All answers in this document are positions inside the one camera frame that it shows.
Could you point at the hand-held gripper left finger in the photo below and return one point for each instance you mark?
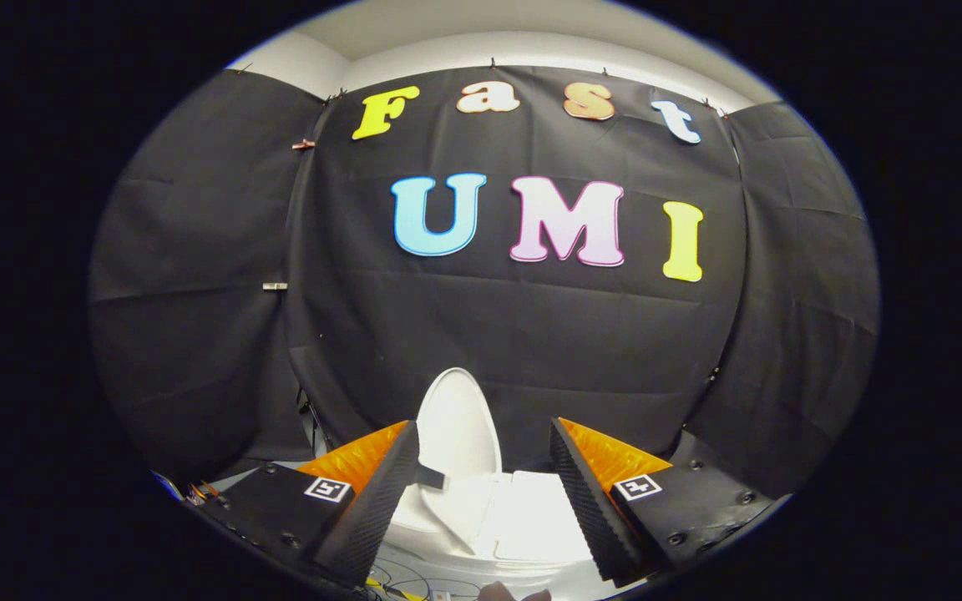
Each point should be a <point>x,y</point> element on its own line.
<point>377,509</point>

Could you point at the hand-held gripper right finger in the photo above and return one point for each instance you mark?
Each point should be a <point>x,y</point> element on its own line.
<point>589,509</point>

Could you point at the white toilet lid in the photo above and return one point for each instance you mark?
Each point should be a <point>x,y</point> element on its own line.
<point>456,417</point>

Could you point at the thin black stand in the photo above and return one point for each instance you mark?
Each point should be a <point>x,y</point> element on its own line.
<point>314,421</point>

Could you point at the white toilet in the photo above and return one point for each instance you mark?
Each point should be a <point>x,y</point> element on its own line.
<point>539,517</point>

